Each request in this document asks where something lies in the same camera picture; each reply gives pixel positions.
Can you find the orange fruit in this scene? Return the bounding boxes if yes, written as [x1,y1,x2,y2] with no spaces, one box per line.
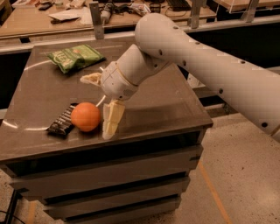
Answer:
[71,102,101,132]

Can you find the dark rxbar chocolate bar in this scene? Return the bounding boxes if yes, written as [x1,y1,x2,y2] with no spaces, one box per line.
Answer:
[46,103,77,137]

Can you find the grey drawer cabinet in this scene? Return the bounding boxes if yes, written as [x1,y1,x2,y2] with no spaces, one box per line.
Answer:
[0,45,212,224]

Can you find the green chip bag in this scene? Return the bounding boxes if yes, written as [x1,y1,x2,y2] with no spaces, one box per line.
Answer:
[47,45,105,74]

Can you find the clear sanitizer bottle left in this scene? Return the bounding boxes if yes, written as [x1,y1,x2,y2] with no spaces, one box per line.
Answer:
[187,73,200,88]

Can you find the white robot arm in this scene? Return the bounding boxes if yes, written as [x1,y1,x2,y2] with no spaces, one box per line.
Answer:
[80,13,280,142]

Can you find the black keyboard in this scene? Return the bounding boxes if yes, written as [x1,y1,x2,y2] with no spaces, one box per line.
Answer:
[166,0,191,11]

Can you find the black floor cable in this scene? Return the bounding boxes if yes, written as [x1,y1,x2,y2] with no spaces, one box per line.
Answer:
[0,209,32,224]

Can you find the white paper sheets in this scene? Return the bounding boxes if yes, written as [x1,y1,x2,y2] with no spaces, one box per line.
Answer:
[49,9,81,21]

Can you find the wooden background desk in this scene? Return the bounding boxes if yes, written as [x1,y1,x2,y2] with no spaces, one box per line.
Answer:
[0,0,216,39]

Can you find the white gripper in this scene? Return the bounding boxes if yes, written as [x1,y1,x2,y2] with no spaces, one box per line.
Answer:
[80,61,138,140]

